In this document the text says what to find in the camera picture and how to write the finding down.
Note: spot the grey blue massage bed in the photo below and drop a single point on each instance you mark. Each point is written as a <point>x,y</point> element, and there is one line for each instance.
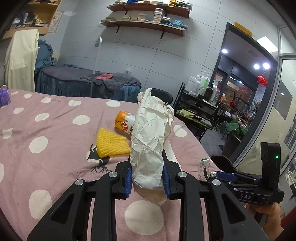
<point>71,81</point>

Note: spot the yellow foam fruit net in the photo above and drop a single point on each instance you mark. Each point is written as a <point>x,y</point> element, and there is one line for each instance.
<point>110,144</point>

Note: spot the black utility cart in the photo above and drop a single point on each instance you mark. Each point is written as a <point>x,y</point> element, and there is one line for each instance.
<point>197,114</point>

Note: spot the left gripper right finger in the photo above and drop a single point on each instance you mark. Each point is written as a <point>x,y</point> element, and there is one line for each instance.
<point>208,210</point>

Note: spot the green potted plant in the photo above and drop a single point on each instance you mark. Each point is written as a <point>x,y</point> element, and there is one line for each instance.
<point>237,127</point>

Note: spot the white paper bag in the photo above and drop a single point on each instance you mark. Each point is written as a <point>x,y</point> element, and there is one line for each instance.
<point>152,126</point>

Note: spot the lower wooden wall shelf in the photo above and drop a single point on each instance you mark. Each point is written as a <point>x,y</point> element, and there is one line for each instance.
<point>178,31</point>

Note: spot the wooden wall shelf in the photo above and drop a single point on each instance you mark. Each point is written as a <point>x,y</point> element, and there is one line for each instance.
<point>178,8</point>
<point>178,31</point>

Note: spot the white floor lamp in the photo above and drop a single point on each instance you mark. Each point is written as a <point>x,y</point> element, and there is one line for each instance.
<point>98,45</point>

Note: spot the white orange juice bottle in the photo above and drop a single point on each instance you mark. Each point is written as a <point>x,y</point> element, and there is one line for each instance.
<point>124,121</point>

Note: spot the purple item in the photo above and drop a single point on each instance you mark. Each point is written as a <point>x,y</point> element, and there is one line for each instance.
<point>4,96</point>

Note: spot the person right hand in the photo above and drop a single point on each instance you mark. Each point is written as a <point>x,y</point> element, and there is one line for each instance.
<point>272,226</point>

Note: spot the black round stool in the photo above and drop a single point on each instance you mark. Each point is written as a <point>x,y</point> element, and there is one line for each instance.
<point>162,95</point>

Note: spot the cream cloth cover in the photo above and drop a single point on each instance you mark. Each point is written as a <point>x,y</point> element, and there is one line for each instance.
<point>20,60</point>

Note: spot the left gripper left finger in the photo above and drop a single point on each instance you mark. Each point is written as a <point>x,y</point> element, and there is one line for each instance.
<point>86,210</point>

